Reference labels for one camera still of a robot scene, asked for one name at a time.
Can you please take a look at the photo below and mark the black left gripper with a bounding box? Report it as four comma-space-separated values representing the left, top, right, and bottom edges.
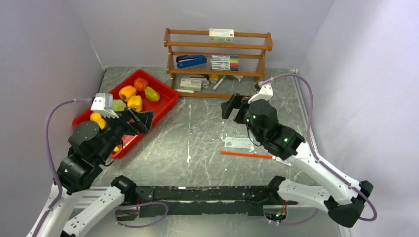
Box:
96, 105, 155, 162

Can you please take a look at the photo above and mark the clear zip top bag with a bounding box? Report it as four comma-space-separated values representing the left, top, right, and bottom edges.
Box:
210, 128, 293, 167

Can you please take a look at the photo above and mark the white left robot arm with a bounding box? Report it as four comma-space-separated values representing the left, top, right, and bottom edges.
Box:
28, 108, 155, 237

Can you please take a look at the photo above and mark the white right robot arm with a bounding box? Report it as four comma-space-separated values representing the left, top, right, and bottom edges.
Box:
221, 93, 374, 228

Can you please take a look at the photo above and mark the green white marker pen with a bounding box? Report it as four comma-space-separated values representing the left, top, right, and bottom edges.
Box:
212, 75, 226, 90

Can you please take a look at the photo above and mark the yellow green mango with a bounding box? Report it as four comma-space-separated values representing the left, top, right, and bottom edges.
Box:
144, 86, 160, 102

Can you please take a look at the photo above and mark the green round cabbage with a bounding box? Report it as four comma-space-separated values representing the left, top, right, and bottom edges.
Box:
112, 99, 126, 112

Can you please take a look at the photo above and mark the yellow orange bell pepper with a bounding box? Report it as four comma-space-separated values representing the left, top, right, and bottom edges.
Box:
119, 85, 137, 102

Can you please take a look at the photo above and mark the orange red pepper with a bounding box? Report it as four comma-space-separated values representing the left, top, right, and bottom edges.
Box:
133, 78, 149, 92

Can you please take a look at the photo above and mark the pack of coloured markers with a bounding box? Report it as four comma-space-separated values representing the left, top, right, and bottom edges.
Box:
210, 55, 239, 71

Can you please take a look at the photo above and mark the white staples box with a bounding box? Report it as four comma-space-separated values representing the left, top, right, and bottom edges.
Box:
179, 78, 202, 92

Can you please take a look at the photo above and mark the yellow pear squash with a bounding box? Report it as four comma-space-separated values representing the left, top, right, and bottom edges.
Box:
90, 112, 107, 130

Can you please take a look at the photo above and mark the wooden three-tier shelf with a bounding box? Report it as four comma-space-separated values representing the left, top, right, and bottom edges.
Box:
164, 28, 273, 98

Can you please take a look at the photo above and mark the blue stapler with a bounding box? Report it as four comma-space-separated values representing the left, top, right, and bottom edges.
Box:
175, 55, 207, 69

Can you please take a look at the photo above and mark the white box on top shelf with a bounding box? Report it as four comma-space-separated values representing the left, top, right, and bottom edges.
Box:
209, 28, 235, 42

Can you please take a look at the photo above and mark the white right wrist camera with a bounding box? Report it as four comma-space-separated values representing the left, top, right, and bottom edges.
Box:
248, 83, 273, 104

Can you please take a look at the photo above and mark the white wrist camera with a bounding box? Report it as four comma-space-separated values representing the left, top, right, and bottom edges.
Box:
248, 83, 273, 104
90, 93, 119, 119

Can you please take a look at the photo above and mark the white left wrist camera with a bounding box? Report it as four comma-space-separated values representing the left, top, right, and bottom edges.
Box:
90, 93, 119, 119

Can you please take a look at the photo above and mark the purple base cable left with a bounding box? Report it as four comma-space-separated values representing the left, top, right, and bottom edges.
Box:
114, 201, 169, 229

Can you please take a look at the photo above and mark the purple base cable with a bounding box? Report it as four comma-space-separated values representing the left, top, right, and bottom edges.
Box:
268, 209, 319, 227
114, 201, 169, 229

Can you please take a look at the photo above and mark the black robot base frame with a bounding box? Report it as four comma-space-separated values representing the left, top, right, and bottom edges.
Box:
111, 176, 286, 218

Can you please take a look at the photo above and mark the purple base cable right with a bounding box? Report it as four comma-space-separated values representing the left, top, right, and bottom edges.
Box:
268, 209, 319, 227

